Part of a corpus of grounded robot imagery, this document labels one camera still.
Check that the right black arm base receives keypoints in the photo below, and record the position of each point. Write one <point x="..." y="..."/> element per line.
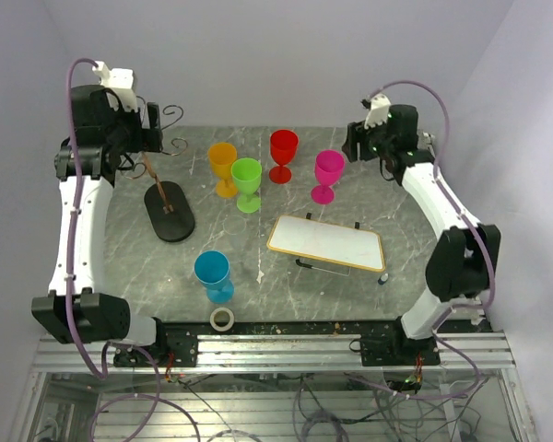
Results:
<point x="384" y="343"/>

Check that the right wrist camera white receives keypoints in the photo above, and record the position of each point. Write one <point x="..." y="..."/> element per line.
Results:
<point x="378" y="110"/>

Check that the orange plastic wine glass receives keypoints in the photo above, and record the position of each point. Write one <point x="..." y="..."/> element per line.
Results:
<point x="221" y="157"/>

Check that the black marker pen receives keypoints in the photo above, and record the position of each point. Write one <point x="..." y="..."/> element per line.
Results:
<point x="323" y="266"/>

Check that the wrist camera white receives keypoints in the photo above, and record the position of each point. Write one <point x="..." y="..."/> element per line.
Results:
<point x="122" y="83"/>
<point x="378" y="110"/>

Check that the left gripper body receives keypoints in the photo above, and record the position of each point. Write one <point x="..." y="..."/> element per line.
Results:
<point x="133" y="137"/>

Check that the white tape roll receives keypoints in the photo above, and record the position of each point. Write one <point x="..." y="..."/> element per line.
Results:
<point x="222" y="319"/>

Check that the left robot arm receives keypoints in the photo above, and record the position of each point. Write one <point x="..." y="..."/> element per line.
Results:
<point x="78" y="308"/>

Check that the small whiteboard wooden frame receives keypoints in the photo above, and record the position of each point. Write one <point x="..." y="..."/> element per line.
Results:
<point x="320" y="241"/>

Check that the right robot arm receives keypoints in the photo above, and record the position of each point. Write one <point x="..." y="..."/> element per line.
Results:
<point x="464" y="260"/>

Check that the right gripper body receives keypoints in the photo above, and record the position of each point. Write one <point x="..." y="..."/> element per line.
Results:
<point x="373" y="143"/>

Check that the green plastic wine glass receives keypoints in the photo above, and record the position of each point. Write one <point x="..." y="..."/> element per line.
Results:
<point x="246" y="174"/>

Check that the pink plastic wine glass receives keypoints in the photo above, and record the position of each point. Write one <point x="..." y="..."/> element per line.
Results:
<point x="328" y="169"/>

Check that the aluminium rail frame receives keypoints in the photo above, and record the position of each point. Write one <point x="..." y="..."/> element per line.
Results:
<point x="265" y="354"/>

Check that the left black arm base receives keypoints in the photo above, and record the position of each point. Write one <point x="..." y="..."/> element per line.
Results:
<point x="175" y="346"/>

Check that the blue plastic wine glass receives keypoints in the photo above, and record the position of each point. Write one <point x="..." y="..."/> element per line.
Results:
<point x="212" y="270"/>

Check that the red plastic wine glass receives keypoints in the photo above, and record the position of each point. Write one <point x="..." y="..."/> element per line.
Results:
<point x="283" y="148"/>

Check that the copper wire wine glass rack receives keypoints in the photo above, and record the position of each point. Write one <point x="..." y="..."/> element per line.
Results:
<point x="168" y="210"/>

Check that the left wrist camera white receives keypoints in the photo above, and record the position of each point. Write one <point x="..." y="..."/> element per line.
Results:
<point x="122" y="83"/>

